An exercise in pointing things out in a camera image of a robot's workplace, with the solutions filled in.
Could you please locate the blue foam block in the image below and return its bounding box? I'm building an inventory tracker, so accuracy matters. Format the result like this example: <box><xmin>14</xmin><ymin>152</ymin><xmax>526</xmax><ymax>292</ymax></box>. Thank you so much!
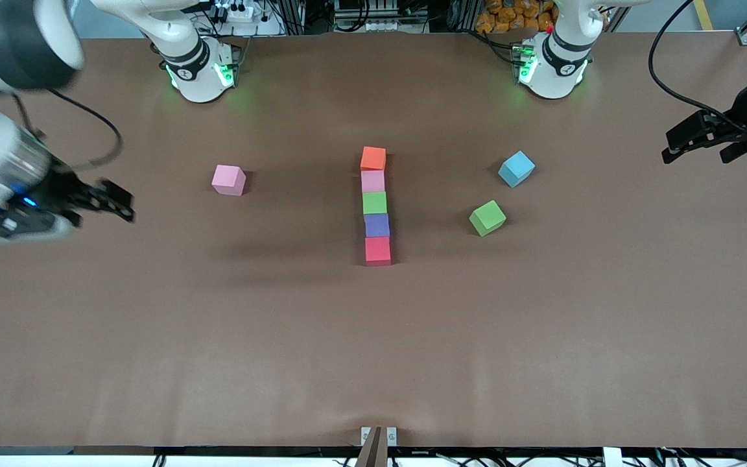
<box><xmin>498</xmin><ymin>150</ymin><xmax>536</xmax><ymax>189</ymax></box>

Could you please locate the orange foam block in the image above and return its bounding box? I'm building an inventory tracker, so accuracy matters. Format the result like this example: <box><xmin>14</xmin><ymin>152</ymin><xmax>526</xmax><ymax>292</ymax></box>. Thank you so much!
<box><xmin>360</xmin><ymin>146</ymin><xmax>387</xmax><ymax>172</ymax></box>

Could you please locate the red foam block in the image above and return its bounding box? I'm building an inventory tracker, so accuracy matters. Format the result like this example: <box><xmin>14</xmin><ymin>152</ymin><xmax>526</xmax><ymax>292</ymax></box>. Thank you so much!
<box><xmin>364</xmin><ymin>236</ymin><xmax>392</xmax><ymax>267</ymax></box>

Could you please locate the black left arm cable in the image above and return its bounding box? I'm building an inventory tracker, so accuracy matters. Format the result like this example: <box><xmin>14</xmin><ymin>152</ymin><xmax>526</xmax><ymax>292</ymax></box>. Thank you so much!
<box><xmin>648</xmin><ymin>0</ymin><xmax>747</xmax><ymax>134</ymax></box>

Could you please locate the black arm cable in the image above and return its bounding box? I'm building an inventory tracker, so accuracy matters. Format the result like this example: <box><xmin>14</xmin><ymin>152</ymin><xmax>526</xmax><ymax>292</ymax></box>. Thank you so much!
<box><xmin>10</xmin><ymin>88</ymin><xmax>123</xmax><ymax>171</ymax></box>
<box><xmin>648</xmin><ymin>0</ymin><xmax>747</xmax><ymax>134</ymax></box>

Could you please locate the brown strip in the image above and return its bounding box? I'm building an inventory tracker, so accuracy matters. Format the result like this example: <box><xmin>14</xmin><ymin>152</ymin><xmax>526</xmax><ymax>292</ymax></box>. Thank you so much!
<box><xmin>355</xmin><ymin>425</ymin><xmax>389</xmax><ymax>467</ymax></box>

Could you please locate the metal table edge bracket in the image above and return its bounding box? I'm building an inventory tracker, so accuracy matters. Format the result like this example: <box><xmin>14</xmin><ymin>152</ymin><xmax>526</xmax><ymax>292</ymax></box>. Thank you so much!
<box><xmin>361</xmin><ymin>426</ymin><xmax>398</xmax><ymax>448</ymax></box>

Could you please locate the orange snack bag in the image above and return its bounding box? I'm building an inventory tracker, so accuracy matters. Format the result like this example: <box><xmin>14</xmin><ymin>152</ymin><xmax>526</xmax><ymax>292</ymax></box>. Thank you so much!
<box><xmin>475</xmin><ymin>0</ymin><xmax>559</xmax><ymax>34</ymax></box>

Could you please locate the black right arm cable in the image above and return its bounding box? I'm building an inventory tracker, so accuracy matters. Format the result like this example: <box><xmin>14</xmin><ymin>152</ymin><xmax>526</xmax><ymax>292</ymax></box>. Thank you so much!
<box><xmin>10</xmin><ymin>88</ymin><xmax>123</xmax><ymax>171</ymax></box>

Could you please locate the purple foam block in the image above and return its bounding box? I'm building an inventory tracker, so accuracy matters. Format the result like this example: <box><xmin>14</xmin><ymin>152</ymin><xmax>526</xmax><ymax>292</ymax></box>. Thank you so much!
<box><xmin>364</xmin><ymin>213</ymin><xmax>391</xmax><ymax>239</ymax></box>

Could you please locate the white power strip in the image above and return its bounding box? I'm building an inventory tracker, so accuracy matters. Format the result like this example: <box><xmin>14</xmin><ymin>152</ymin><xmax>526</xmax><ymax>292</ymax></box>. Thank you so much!
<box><xmin>210</xmin><ymin>0</ymin><xmax>283</xmax><ymax>37</ymax></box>

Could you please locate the white electronics unit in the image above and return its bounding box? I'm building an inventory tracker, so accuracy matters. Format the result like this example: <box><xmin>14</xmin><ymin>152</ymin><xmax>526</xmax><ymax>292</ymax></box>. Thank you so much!
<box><xmin>335</xmin><ymin>0</ymin><xmax>413</xmax><ymax>33</ymax></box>

